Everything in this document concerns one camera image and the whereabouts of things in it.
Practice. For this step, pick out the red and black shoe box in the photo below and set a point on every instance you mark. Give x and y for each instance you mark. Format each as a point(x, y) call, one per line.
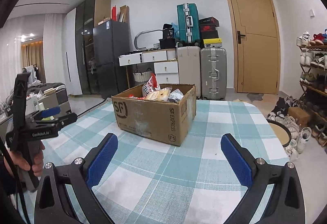
point(209, 28)

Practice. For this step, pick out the teal suitcase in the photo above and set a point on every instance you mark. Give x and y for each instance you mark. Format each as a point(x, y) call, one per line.
point(187, 23)

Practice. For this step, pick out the stack of shoe boxes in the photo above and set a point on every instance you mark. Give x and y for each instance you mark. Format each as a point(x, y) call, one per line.
point(209, 21)

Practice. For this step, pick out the tall cardboard piece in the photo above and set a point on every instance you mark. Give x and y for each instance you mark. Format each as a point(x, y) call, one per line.
point(124, 14)

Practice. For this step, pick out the person's left hand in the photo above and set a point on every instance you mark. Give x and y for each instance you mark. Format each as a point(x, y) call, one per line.
point(38, 160)

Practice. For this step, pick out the oval mirror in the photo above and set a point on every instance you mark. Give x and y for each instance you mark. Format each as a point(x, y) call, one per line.
point(148, 40)

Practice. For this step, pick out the dark glass display cabinet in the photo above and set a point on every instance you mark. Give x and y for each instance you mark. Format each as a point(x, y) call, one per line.
point(84, 47)

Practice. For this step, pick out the white red-print snack packet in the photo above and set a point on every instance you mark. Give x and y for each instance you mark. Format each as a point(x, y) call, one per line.
point(150, 86)

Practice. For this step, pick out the person's left forearm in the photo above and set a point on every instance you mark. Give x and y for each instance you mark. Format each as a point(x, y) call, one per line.
point(6, 183)

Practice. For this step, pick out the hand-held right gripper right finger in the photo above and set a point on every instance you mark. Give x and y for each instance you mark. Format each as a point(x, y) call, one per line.
point(235, 160)

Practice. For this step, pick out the pile of shoes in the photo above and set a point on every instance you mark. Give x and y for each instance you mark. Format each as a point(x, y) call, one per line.
point(291, 124)

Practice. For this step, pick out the blue plastic bag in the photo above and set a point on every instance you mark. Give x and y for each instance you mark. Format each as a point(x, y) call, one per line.
point(176, 29)

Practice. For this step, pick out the wooden door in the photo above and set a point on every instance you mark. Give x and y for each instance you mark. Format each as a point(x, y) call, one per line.
point(255, 35)

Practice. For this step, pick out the black printed box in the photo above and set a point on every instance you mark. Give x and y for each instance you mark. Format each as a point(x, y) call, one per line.
point(168, 32)

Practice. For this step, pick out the small brown cardboard box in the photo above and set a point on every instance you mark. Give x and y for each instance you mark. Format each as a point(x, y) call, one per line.
point(299, 116)

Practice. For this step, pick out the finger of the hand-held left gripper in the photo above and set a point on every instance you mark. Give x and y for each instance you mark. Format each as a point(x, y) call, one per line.
point(66, 119)
point(49, 112)

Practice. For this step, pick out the round stool beige top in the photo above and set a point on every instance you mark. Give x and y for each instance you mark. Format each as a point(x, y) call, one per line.
point(278, 132)

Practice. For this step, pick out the black refrigerator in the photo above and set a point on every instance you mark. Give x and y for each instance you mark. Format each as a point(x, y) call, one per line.
point(109, 55)

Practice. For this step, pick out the grey sofa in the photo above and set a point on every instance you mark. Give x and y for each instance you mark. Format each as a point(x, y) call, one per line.
point(56, 101)

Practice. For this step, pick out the shoe rack with shoes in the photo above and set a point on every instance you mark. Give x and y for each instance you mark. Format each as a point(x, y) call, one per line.
point(310, 58)

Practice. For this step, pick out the yellow curtain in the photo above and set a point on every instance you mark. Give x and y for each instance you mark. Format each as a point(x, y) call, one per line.
point(33, 60)

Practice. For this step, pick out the yellow bread packet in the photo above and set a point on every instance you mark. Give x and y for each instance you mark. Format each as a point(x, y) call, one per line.
point(158, 95)

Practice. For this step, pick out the silver suitcase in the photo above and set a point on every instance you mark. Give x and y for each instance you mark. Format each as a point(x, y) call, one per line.
point(213, 73)

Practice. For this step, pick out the beige suitcase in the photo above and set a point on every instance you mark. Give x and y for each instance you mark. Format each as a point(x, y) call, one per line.
point(188, 65)

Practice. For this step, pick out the white sheer curtain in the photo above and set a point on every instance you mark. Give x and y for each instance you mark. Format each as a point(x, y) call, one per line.
point(10, 65)

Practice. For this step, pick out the wooden shoe rack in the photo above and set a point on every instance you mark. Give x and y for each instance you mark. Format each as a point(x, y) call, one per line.
point(315, 47)

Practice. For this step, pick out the white plastic basket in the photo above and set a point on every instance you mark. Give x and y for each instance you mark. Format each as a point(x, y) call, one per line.
point(156, 46)

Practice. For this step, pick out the woven laundry basket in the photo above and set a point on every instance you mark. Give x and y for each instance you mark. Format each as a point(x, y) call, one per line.
point(140, 77)

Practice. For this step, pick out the dark silver snack packet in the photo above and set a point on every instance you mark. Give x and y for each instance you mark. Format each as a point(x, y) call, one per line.
point(176, 96)

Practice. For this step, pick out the white drawer desk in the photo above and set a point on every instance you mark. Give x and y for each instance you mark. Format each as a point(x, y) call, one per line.
point(166, 67)

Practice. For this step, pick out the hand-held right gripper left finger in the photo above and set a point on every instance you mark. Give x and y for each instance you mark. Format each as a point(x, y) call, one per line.
point(102, 162)

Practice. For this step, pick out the oval floor mat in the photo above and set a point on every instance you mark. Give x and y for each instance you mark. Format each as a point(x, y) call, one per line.
point(255, 96)

